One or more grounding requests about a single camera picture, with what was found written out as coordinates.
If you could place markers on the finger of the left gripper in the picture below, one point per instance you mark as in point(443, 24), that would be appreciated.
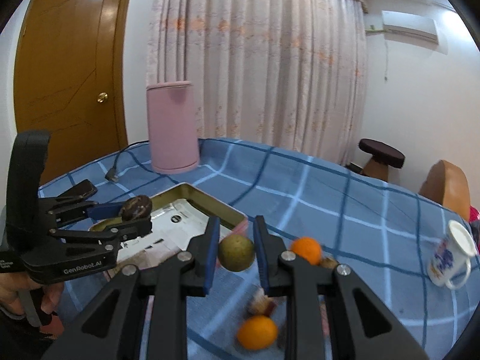
point(112, 232)
point(63, 211)

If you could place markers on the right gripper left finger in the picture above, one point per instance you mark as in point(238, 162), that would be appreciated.
point(111, 325)

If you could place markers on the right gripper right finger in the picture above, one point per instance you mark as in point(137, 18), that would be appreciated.
point(328, 306)

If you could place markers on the dark brown water chestnut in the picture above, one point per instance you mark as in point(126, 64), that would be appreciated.
point(138, 207)

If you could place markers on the orange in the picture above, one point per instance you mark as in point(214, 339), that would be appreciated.
point(257, 333)
point(308, 249)

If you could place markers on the orange front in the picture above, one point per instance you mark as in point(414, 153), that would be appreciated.
point(257, 333)

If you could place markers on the purple cut yam piece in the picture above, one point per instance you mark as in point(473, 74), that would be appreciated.
point(261, 304)

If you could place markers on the green round fruit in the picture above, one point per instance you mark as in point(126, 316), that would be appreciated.
point(236, 253)

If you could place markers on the left hand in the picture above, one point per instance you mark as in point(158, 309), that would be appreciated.
point(16, 291)

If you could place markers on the black smartphone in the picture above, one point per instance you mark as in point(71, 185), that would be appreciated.
point(84, 189)

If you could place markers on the printed paper sheet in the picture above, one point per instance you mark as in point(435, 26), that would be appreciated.
point(173, 226)

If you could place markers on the gold pink tin box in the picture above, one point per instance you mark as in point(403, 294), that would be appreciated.
point(231, 220)

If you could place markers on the white cartoon mug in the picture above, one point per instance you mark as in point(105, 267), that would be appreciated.
point(450, 265)

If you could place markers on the brass door knob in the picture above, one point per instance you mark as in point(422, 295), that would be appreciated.
point(102, 97)

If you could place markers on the brown wooden door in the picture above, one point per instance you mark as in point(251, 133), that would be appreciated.
point(69, 52)

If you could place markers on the dark round stool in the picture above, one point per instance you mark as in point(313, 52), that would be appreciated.
point(383, 157)

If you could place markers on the pink floral curtain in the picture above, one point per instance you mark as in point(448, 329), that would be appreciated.
point(287, 73)

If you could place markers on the white air conditioner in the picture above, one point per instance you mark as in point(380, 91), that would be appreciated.
point(411, 25)

